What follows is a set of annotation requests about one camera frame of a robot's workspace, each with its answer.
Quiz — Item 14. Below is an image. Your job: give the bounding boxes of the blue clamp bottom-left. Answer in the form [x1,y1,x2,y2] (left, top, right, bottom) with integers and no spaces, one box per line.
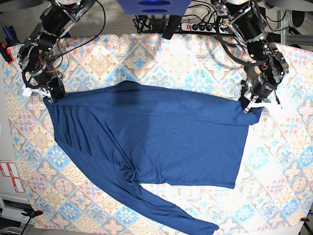
[21,209,43,218]

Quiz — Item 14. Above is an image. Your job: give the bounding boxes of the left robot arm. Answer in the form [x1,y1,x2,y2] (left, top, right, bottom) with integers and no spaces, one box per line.
[212,0,289,113]

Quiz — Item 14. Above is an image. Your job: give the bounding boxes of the red black clamp top-left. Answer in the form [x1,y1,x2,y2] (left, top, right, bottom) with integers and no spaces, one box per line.
[0,43,14,64]

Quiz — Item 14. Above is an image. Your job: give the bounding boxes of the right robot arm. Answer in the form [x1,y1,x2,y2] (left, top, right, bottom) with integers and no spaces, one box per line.
[17,0,95,103]

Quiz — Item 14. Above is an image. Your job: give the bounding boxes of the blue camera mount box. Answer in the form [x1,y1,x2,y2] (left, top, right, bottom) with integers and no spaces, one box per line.
[117,0,191,15]

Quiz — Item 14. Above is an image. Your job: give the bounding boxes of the blue long-sleeve T-shirt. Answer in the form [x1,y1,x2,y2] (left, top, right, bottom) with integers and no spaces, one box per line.
[44,81,262,235]

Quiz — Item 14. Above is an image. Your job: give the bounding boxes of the red clamp bottom-right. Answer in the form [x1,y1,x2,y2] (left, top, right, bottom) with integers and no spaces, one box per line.
[300,217,310,222]

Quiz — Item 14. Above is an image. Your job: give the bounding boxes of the patterned tile tablecloth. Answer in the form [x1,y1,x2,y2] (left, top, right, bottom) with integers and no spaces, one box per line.
[0,34,313,235]

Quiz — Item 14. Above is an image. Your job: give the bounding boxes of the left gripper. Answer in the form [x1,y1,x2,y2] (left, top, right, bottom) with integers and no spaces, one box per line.
[239,73,282,114]

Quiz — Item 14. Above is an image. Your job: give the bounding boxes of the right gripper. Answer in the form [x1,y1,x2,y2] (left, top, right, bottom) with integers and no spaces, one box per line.
[22,68,66,103]

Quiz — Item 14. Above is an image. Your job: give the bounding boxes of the black strap under mount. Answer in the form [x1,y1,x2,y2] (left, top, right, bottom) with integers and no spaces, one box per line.
[162,14,182,40]

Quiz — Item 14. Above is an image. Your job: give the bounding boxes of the red white labels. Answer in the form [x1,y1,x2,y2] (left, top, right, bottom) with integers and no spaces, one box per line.
[0,161,24,193]

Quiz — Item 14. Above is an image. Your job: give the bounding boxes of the white power strip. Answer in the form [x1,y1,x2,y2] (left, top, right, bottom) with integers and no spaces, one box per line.
[180,23,216,33]

